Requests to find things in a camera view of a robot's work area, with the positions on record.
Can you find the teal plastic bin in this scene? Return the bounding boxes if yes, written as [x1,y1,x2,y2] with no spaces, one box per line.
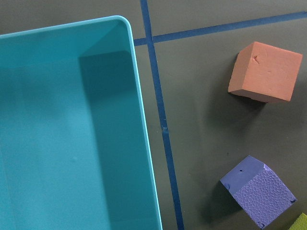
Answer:
[0,16,162,230]

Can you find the orange foam block left side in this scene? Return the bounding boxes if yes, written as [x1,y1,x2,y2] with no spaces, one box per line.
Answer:
[228,42,303,103]

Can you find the purple foam block left side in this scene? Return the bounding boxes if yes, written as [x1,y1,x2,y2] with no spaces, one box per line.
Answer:
[220,155,296,230]

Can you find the yellow foam block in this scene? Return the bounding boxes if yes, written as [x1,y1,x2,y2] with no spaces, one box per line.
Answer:
[289,213,307,230]

